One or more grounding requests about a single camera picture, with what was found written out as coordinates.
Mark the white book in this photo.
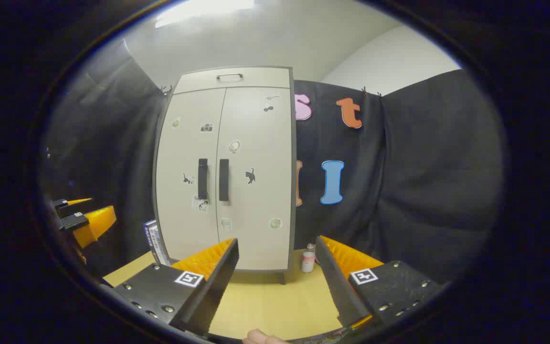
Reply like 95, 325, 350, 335
150, 223, 163, 261

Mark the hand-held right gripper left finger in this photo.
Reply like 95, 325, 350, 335
113, 238, 240, 337

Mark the grey double-door shoe cabinet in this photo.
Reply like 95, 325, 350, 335
152, 66, 297, 285

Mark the grey cabinet drawer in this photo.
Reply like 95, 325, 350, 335
172, 67, 291, 95

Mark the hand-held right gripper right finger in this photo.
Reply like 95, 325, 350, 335
315, 235, 443, 330

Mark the grey cabinet door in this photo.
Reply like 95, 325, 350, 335
216, 87, 292, 271
155, 88, 227, 264

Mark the light blue book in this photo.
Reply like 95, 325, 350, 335
156, 229, 170, 266

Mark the white bottle with pink label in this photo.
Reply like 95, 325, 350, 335
301, 244, 316, 273

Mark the black backdrop cloth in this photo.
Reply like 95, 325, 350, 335
41, 41, 507, 287

